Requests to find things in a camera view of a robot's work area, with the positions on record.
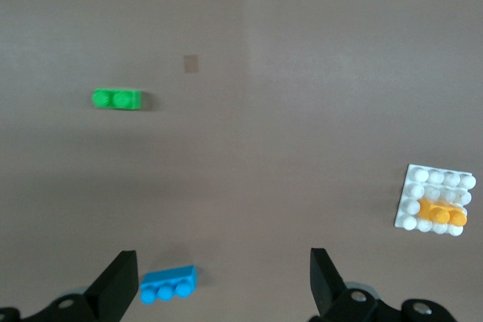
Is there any blue three-stud block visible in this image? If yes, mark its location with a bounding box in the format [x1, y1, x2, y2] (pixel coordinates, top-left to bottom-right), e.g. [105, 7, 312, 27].
[139, 264, 198, 305]

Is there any green two-stud block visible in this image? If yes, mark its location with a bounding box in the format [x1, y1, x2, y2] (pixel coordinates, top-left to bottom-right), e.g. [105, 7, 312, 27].
[91, 87, 143, 111]

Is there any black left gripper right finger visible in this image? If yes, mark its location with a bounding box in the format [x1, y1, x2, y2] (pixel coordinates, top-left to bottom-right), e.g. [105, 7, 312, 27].
[309, 247, 458, 322]

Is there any small translucent tape patch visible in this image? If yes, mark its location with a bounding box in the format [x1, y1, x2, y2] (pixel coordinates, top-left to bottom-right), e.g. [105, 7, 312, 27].
[183, 55, 200, 74]

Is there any yellow two-stud block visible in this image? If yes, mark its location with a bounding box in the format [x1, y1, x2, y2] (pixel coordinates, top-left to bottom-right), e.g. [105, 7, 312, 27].
[417, 198, 468, 227]

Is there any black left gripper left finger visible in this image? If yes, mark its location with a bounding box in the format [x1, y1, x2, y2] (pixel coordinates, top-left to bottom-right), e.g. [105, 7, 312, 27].
[0, 250, 140, 322]

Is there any white studded base plate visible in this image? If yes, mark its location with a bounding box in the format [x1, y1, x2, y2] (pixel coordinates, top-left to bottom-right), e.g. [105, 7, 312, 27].
[394, 164, 477, 238]

